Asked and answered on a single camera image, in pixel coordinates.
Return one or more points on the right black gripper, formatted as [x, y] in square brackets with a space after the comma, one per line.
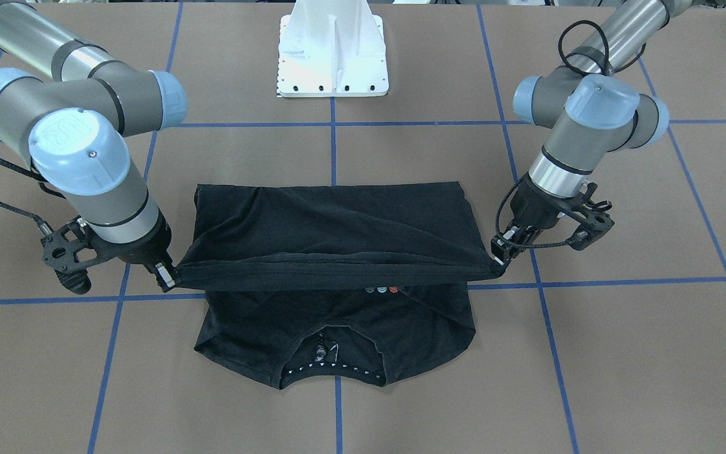
[140, 250]

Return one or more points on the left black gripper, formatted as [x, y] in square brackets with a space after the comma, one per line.
[534, 203]

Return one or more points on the black graphic t-shirt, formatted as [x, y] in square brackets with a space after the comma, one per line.
[368, 282]

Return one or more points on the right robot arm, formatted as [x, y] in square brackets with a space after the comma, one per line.
[70, 132]

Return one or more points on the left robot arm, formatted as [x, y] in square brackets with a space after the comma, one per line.
[590, 113]

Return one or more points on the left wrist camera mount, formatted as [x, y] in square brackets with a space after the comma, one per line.
[593, 217]

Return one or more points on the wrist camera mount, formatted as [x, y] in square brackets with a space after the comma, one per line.
[593, 217]
[60, 252]

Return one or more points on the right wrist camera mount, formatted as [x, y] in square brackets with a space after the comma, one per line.
[60, 252]

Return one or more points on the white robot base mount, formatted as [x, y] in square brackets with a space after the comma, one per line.
[332, 49]

